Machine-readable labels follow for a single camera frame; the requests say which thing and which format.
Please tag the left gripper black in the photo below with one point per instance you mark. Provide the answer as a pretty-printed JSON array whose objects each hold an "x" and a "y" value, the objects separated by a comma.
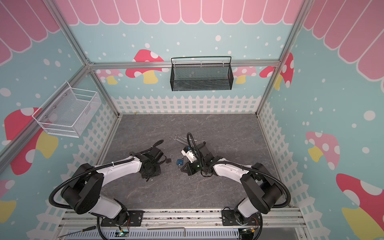
[{"x": 157, "y": 173}]

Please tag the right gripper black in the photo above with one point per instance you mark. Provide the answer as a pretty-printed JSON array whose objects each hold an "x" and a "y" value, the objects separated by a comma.
[{"x": 188, "y": 168}]

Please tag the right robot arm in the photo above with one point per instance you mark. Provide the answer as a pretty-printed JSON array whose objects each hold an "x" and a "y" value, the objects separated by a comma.
[{"x": 264, "y": 191}]

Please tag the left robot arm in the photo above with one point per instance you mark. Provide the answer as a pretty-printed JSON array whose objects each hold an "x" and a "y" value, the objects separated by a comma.
[{"x": 82, "y": 192}]

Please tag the longer silver wrench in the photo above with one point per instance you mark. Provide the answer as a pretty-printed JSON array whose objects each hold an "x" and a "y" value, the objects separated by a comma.
[{"x": 182, "y": 141}]

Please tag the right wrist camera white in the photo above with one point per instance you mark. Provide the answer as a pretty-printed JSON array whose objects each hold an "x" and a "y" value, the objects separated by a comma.
[{"x": 189, "y": 154}]

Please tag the screwdriver black handle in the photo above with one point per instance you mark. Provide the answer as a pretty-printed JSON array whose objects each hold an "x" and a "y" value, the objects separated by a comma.
[{"x": 80, "y": 231}]

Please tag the black wire mesh basket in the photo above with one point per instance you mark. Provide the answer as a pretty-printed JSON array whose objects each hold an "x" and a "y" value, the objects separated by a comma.
[{"x": 201, "y": 73}]

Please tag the white wire mesh basket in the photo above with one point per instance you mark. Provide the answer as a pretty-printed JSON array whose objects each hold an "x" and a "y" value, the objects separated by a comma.
[{"x": 68, "y": 111}]

